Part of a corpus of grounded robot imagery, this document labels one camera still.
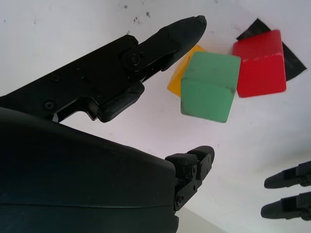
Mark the black tape strip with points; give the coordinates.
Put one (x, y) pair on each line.
(294, 65)

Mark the yellow wooden cube block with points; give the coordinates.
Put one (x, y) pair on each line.
(176, 82)

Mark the red wooden cube block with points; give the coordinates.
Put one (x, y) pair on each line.
(260, 72)

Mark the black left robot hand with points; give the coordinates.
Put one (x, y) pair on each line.
(291, 177)

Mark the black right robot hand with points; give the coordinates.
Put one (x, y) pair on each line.
(73, 174)

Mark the green wooden cube block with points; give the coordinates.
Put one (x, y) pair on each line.
(209, 92)

